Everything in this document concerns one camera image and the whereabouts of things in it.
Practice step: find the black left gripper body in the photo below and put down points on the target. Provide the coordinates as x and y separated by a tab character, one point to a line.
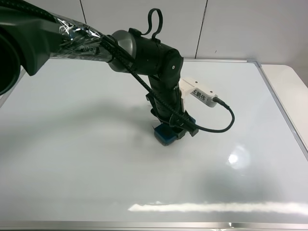
166	96

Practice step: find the teal whiteboard eraser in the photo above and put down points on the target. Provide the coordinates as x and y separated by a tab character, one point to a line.
164	132

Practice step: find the white aluminium-framed whiteboard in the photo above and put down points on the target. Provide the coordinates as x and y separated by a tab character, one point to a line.
78	152

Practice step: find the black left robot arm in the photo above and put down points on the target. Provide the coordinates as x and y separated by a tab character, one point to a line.
30	36

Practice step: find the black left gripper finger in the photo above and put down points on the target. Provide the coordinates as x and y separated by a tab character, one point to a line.
182	131

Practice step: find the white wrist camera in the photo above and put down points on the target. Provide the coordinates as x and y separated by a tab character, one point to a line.
189	86

